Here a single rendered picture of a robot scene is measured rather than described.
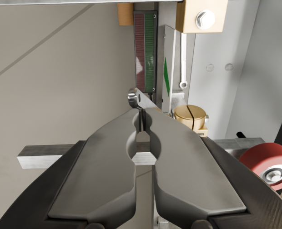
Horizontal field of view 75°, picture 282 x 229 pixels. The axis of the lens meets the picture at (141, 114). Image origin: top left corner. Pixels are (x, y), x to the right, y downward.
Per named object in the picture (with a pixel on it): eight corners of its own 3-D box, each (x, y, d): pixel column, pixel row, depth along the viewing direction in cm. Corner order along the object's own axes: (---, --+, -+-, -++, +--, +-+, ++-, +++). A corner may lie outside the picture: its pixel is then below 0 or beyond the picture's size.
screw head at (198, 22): (194, 29, 22) (197, 30, 21) (196, 9, 21) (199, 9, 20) (211, 29, 22) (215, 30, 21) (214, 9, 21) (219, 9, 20)
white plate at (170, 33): (159, 132, 49) (164, 159, 40) (163, 24, 36) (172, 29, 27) (161, 132, 49) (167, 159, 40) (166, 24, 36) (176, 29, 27)
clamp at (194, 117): (167, 162, 38) (171, 182, 34) (171, 104, 31) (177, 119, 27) (194, 161, 38) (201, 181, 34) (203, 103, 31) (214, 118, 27)
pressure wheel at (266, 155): (216, 149, 40) (243, 196, 30) (224, 117, 36) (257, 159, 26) (253, 148, 40) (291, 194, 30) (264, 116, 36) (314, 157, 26)
